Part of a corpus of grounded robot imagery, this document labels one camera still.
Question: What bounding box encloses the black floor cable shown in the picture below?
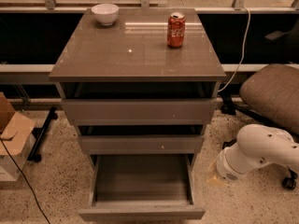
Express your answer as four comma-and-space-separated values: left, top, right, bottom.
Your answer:
0, 137, 52, 224

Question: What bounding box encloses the red Coca-Cola can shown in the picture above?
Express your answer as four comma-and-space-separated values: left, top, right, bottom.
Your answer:
167, 12, 186, 49

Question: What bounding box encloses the cardboard box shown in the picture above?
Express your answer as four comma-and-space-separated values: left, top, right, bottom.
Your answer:
0, 92, 36, 181

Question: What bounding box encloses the white cable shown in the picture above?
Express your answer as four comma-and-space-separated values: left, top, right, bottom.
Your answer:
217, 7, 252, 93

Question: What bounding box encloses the grey top drawer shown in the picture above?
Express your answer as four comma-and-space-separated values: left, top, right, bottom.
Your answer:
62, 99, 216, 126

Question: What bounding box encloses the grey drawer cabinet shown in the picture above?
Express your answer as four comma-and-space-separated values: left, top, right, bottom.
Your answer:
49, 7, 227, 175

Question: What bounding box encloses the brown office chair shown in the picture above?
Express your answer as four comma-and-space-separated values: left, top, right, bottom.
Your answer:
221, 19, 299, 191

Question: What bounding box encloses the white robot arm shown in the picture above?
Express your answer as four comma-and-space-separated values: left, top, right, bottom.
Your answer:
206, 124, 299, 190

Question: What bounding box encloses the grey bottom drawer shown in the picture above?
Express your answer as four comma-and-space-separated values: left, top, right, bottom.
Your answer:
78, 154, 205, 221

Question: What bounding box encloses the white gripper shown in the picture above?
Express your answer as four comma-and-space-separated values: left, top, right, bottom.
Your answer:
206, 147, 249, 187

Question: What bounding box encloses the white ceramic bowl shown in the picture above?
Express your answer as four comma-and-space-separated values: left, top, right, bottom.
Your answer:
92, 4, 119, 25

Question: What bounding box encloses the grey middle drawer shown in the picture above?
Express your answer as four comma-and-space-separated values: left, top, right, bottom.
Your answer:
78, 135, 204, 155

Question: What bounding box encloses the black stand foot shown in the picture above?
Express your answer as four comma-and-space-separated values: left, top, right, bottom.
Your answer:
28, 107, 58, 162

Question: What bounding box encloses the grey drawer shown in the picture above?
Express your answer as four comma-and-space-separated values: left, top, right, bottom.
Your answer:
62, 99, 216, 126
78, 135, 204, 155
78, 154, 205, 221

